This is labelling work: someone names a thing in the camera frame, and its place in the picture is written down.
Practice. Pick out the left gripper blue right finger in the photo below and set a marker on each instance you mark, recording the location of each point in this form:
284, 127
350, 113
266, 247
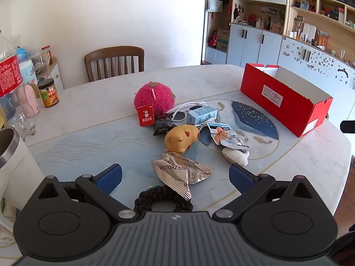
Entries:
242, 179

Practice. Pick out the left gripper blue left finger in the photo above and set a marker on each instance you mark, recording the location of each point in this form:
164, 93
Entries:
109, 179

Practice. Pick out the white blue snack packet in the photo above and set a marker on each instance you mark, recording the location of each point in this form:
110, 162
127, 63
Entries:
223, 134

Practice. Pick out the silver foil snack bag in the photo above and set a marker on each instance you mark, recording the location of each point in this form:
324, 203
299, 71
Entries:
178, 172

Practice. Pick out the yellow capybara toy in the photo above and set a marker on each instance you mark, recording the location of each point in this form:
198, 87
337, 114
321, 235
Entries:
180, 138

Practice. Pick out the light blue small carton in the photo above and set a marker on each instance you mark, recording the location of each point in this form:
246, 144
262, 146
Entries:
201, 115

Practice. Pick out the black snack wrapper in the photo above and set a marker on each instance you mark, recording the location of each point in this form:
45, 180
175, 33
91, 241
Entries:
163, 124

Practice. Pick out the white steel tumbler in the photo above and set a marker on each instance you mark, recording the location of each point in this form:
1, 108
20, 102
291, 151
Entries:
20, 173

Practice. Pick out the white sunglasses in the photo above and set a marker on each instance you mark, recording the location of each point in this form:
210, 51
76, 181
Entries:
179, 113

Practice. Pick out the red cardboard shoe box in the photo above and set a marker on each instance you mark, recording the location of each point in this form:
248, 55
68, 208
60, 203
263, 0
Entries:
295, 102

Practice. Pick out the pink fuzzy strawberry plush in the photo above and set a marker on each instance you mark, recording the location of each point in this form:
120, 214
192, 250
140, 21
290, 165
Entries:
156, 94

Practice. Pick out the sauce jar black lid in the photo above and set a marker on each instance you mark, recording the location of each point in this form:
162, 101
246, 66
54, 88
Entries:
48, 92

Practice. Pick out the large cola bottle red label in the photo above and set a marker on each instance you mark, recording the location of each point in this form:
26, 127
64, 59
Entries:
17, 111

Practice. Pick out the pink small bottle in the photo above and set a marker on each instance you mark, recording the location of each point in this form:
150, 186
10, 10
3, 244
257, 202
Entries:
28, 101

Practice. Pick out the white sideboard cabinet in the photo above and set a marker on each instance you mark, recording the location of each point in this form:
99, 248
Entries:
52, 71

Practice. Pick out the wooden dining chair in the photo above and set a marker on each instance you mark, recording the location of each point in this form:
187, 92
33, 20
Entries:
114, 61

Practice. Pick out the white patterned cup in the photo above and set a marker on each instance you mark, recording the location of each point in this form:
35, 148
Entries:
28, 72

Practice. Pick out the blue globe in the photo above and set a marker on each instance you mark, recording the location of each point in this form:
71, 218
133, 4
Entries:
22, 54

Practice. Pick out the grey wall cabinet unit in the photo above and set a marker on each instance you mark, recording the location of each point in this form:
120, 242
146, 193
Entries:
312, 38

